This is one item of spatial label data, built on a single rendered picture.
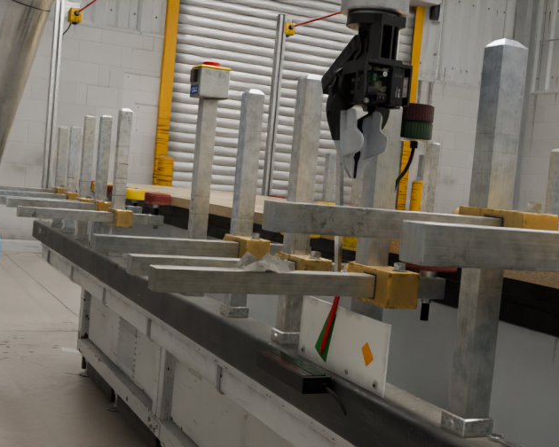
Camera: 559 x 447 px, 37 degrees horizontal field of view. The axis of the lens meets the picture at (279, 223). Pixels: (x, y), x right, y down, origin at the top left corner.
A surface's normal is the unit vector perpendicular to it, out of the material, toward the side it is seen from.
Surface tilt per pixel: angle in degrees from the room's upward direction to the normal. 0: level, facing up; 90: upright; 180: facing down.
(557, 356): 90
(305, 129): 90
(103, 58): 90
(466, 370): 90
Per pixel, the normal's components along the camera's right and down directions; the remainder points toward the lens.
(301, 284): 0.42, 0.08
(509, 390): -0.90, -0.06
